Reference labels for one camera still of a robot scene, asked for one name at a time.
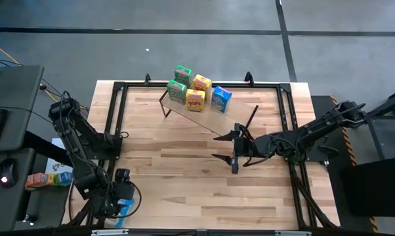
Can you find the blue green cereal box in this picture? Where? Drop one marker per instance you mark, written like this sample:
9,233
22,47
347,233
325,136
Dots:
64,178

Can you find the wooden shelf with black legs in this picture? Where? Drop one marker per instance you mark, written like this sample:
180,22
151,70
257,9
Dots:
214,121

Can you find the black aluminium table frame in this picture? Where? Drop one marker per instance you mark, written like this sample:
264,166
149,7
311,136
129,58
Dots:
138,85

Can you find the silver metal frame bracket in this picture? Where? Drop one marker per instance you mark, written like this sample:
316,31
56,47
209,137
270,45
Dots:
109,232
292,233

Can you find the blue Rice Krispies cereal box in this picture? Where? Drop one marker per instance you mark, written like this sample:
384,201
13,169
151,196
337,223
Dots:
221,98
125,208

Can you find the green Apple Jacks cereal box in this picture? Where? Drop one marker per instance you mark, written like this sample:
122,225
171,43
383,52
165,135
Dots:
176,93
183,77

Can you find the grey desk top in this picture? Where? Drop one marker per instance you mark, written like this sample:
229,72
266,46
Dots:
17,91
0,203

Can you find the black computer mouse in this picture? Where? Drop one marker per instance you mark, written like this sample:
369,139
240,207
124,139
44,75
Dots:
7,172

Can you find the small yellow cereal box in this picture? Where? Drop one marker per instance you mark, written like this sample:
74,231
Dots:
52,179

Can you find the black mat with hazard tape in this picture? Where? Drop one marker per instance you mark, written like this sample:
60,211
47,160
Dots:
319,108

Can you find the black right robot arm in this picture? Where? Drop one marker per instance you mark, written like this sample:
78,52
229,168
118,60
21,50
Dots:
315,126

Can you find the yellow Corn Pops cereal box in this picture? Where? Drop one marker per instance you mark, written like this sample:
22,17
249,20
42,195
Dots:
195,101
202,83

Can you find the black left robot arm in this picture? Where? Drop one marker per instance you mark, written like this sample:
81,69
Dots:
74,137

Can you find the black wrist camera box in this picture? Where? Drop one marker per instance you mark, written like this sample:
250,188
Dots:
122,175

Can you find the orange cereal box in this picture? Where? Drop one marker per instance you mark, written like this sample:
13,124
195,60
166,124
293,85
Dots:
36,179

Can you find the white printed paper sheet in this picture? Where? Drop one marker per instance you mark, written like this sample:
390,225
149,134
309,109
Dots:
58,164

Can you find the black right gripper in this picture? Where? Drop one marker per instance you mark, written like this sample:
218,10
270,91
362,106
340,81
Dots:
245,145

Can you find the black metal stand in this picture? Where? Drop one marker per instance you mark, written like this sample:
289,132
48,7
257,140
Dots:
387,103

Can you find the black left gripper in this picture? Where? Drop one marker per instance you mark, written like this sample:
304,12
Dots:
124,191

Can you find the black table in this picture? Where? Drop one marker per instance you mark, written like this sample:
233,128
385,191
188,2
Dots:
374,187

